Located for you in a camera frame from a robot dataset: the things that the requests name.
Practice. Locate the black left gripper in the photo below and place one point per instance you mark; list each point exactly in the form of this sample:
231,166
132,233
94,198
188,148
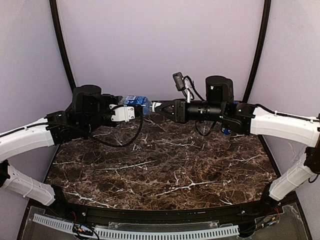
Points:
115,100

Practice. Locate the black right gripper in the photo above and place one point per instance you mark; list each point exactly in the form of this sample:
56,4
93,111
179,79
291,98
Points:
180,111

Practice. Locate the blue label water bottle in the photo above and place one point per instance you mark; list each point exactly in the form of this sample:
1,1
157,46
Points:
137,100

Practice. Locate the white blue bottle cap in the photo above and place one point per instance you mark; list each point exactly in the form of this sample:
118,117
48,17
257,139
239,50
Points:
154,105

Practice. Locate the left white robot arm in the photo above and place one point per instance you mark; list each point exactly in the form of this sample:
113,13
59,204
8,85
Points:
89,110

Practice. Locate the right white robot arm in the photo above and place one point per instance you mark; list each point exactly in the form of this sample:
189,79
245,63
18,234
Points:
252,119

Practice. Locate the pepsi label bottle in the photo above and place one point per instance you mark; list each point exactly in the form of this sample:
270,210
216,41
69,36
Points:
225,131

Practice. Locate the small circuit board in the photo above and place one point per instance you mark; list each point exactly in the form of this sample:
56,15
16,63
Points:
79,229

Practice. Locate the black front table rail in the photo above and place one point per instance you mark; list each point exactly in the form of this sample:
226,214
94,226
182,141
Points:
239,213

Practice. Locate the black left corner post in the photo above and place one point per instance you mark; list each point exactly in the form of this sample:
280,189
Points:
61,43

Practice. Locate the black corner post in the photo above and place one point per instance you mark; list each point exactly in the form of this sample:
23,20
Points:
61,43
258,50

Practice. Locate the black right corner post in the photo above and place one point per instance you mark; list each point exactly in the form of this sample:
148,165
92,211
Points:
258,50

